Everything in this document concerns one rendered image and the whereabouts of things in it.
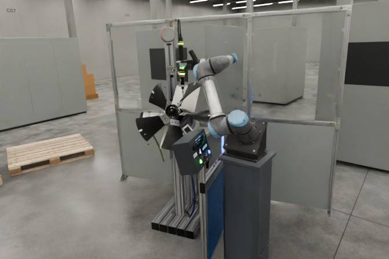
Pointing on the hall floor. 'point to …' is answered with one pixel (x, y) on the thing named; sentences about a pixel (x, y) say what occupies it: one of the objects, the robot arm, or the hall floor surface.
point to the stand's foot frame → (165, 217)
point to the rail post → (204, 225)
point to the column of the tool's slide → (169, 87)
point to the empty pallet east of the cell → (47, 152)
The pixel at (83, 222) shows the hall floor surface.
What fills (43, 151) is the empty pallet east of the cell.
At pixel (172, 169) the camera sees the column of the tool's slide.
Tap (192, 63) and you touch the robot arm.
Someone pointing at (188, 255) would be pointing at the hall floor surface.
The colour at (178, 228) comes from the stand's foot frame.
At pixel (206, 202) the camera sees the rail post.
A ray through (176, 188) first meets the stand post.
